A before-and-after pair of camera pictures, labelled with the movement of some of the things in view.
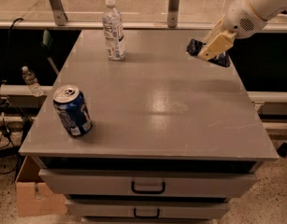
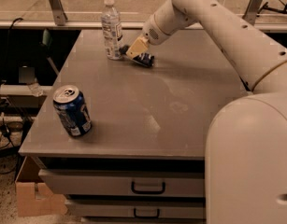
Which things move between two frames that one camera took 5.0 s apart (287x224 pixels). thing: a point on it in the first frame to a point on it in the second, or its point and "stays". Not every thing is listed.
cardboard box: (34, 198) stays
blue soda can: (72, 109) stays
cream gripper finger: (222, 41) to (137, 48)
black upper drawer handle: (148, 191) stays
